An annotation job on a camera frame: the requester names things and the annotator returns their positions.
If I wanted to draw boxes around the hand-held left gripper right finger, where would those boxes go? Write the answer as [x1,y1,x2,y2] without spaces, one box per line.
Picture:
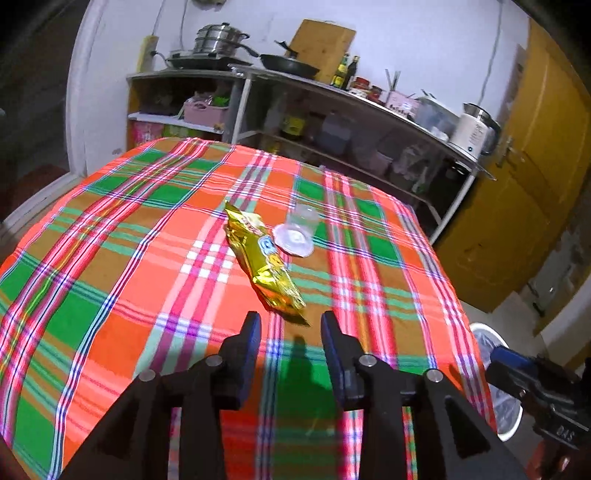
[320,310,532,480]

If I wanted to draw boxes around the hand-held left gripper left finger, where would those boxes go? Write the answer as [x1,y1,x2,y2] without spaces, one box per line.
[59,310,263,480]

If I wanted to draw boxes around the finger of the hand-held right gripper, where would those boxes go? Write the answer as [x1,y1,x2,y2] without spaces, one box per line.
[491,347,548,384]
[485,364,539,402]

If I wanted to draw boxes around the white trash bin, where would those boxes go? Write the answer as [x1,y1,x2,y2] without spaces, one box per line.
[468,322,525,442]

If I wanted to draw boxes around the gold snack wrapper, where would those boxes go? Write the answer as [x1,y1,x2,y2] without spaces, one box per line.
[223,199,311,326]

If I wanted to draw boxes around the clear plastic cup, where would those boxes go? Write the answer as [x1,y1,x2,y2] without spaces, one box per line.
[272,203,321,258]

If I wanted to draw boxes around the plaid tablecloth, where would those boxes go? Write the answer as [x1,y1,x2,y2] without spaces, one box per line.
[0,137,499,480]

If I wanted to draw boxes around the yellow wooden door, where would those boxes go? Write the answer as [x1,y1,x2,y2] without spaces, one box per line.
[434,18,591,315]

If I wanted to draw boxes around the pink plastic bags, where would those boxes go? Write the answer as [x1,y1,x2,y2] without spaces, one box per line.
[397,143,430,181]

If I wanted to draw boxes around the dark oil jug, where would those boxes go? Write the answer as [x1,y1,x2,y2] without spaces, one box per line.
[321,113,352,156]

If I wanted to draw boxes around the white electric kettle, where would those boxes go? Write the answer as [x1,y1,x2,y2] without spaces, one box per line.
[449,102,502,158]

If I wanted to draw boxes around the yellow seasoning bottle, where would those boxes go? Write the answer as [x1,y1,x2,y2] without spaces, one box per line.
[281,113,304,140]

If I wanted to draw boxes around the pink patterned box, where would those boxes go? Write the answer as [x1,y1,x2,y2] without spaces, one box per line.
[131,121,165,144]

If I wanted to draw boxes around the pink plastic basket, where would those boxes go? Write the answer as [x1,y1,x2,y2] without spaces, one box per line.
[182,99,230,127]

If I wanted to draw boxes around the grey clear container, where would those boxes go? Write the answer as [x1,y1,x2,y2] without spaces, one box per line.
[418,95,458,140]

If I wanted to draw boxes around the metal kitchen rack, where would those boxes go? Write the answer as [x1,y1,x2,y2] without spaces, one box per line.
[228,65,498,241]

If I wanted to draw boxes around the pink utensil holder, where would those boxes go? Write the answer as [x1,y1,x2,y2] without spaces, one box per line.
[385,90,424,122]

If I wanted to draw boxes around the yellow label sauce bottle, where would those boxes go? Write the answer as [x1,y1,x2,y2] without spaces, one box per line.
[333,53,350,89]

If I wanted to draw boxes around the wooden shelf unit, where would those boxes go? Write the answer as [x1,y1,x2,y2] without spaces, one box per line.
[126,70,245,151]

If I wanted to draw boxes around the black frying pan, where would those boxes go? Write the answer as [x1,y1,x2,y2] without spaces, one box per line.
[259,41,321,79]

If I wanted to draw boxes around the black induction cooker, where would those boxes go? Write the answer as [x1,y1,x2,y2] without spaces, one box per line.
[165,50,254,71]

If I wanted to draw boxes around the wooden cutting board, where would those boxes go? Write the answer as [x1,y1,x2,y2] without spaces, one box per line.
[288,18,358,85]

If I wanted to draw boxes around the steel steamer pot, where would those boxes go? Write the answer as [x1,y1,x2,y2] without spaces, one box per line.
[193,23,260,59]

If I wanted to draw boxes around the yellow power strip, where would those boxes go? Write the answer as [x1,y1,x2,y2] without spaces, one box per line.
[139,34,158,74]

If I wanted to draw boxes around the metal door handle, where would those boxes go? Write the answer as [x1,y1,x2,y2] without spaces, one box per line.
[496,136,515,169]

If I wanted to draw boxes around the white wall cable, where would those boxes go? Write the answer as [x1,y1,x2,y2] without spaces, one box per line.
[478,0,504,108]

